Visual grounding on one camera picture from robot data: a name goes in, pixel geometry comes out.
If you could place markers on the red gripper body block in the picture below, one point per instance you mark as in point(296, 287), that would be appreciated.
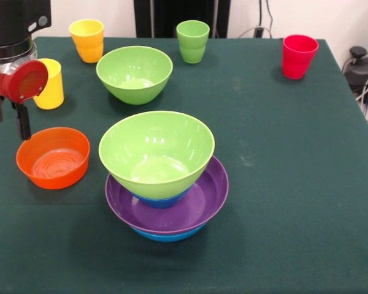
point(27, 81)

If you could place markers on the dark green table cloth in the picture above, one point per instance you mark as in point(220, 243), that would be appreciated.
point(279, 229)

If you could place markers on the purple bowl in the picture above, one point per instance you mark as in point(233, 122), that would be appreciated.
point(211, 196)

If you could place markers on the green cup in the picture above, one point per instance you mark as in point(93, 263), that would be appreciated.
point(192, 46)

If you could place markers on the large light blue bowl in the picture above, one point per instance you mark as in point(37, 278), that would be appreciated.
point(168, 238)

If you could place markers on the black panel with poles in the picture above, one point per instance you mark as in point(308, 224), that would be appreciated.
point(171, 18)

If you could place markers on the red cup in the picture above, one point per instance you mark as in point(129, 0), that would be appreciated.
point(299, 61)

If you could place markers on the orange bowl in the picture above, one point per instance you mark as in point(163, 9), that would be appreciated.
point(55, 165)

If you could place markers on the small dark blue bowl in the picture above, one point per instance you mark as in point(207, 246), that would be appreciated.
point(162, 203)

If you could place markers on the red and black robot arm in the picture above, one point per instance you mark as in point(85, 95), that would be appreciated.
point(9, 24)

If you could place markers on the green bowl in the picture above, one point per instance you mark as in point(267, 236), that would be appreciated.
point(135, 76)
point(153, 147)

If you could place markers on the yellow orange cup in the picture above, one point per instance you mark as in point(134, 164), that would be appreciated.
point(87, 46)

